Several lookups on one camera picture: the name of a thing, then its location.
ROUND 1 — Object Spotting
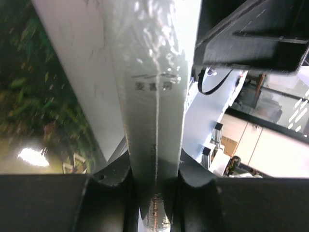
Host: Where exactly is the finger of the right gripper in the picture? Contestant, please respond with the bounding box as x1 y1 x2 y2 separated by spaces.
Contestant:
194 0 309 74

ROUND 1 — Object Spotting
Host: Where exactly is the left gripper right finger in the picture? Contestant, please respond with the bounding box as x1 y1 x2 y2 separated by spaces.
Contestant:
171 152 309 232

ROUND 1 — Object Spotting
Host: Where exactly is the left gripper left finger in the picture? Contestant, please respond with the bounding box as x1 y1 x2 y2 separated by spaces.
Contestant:
0 153 139 232

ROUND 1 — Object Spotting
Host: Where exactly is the green forest cover book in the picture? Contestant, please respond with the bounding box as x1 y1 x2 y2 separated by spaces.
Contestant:
0 0 106 174

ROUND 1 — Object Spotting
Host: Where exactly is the white Great Gatsby book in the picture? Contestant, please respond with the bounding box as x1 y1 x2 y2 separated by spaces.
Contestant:
31 0 202 232

